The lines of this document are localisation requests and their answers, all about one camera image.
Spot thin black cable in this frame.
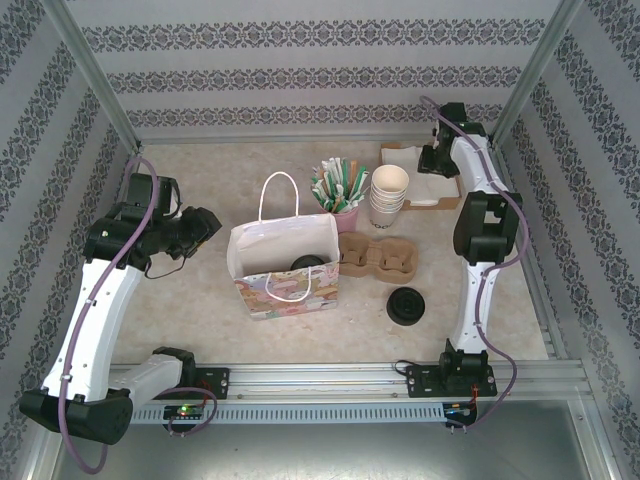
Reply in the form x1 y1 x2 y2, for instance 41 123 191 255
144 252 187 281

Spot brown cardboard napkin tray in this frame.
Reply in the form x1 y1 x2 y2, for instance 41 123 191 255
380 143 462 211

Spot pink holder cup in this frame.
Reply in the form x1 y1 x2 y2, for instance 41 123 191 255
319 203 360 235

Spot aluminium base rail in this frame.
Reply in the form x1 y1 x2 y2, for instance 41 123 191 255
49 363 586 401

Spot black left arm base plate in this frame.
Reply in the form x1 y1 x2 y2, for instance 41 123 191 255
179 367 231 401

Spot white green wrapped straw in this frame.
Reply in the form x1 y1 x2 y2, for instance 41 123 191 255
329 157 351 201
310 177 334 207
319 159 341 201

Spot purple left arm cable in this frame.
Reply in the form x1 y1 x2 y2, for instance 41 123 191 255
57 156 221 474

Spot small circuit board green light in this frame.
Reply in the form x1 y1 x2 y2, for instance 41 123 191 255
163 405 204 420

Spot white paper cup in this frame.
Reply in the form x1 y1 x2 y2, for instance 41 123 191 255
370 187 406 206
369 192 405 210
370 182 407 202
371 164 410 198
368 199 403 234
369 196 404 214

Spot patterned paper gift bag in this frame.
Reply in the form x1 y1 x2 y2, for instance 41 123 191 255
227 172 342 324

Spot slotted grey cable duct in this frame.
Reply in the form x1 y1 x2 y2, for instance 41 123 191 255
132 403 476 425

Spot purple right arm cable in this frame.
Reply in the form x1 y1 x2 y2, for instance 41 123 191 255
418 94 530 436

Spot brown pulp cup carrier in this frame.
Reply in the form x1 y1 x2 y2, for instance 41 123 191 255
338 232 420 284

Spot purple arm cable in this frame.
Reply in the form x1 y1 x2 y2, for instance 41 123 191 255
418 94 530 436
57 156 221 474

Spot black plastic cup lid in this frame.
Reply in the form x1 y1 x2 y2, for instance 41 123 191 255
387 286 427 329
291 253 326 274

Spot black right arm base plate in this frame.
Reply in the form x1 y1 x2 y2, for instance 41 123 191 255
404 364 496 399

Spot aluminium frame post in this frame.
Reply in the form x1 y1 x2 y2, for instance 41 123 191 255
485 0 585 151
42 0 146 154

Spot white paper napkins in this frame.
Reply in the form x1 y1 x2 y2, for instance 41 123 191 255
382 144 460 204

